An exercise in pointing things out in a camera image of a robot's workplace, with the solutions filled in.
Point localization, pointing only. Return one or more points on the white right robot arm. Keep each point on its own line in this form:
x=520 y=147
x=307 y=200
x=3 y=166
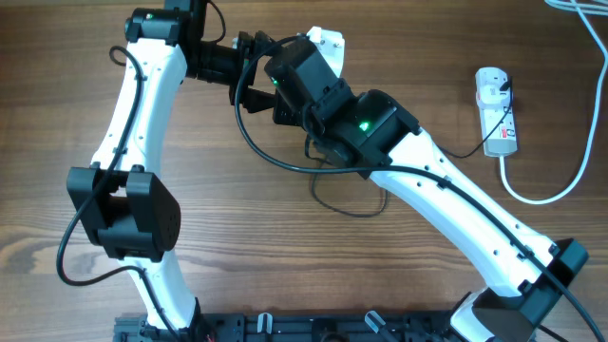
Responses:
x=525 y=273

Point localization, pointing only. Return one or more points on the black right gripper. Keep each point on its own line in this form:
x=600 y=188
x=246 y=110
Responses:
x=286 y=113

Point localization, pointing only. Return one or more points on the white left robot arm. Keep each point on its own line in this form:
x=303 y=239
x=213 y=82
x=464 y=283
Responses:
x=119 y=198

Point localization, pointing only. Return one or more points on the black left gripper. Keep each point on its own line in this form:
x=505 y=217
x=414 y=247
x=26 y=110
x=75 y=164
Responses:
x=245 y=56

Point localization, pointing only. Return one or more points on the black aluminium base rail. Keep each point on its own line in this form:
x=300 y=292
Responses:
x=425 y=326

